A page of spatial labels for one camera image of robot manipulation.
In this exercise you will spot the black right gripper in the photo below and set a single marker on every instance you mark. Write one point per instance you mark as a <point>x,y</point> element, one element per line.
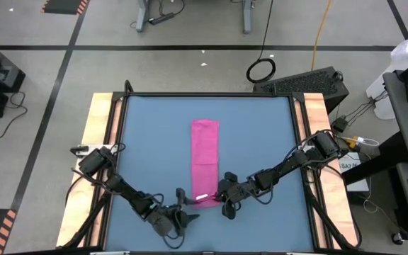
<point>241,189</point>

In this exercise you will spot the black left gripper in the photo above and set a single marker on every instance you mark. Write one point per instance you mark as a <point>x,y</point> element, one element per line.
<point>165,221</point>

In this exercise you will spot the pink towel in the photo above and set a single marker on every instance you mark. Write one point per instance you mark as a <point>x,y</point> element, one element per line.
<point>205,148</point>

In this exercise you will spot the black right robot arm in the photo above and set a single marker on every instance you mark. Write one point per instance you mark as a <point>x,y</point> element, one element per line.
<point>289,163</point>

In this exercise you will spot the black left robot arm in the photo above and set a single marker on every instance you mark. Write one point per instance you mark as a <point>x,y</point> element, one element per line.
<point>126,189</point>

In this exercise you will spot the wooden table side board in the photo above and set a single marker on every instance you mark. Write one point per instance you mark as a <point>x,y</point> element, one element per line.
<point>315,113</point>
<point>97,106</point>

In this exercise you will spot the black power adapter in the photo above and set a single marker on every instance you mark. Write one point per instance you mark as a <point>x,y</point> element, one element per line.
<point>339,124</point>

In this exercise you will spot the white labelled box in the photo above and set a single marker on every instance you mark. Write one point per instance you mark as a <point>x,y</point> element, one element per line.
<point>360,186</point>

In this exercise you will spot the black computer case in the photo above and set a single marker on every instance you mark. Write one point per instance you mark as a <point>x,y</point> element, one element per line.
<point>303,83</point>

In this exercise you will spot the black desk base beam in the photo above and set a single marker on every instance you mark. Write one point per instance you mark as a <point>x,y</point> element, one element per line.
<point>374,161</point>

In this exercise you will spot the black caster wheel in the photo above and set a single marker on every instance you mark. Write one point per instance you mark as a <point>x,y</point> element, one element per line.
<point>397,239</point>

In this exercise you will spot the grey desk leg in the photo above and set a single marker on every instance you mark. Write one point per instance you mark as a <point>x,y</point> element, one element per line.
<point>248,17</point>
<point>142,17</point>

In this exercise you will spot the black power strip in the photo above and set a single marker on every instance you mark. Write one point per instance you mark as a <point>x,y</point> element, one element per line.
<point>161,18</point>

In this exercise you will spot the white fabric covered object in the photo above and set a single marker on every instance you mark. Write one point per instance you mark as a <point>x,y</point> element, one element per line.
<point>407,49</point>

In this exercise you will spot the black machine housing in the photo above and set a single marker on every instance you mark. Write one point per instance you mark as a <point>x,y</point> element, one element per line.
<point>2,71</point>

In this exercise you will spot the white metal bracket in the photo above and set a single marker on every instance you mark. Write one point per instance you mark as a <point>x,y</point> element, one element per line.
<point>302,148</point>

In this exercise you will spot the black table frame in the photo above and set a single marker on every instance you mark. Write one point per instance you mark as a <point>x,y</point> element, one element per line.
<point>207,94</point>

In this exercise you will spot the black diagonal frame strut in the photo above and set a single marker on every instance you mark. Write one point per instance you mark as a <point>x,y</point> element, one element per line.
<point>83,223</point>
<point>328,226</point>

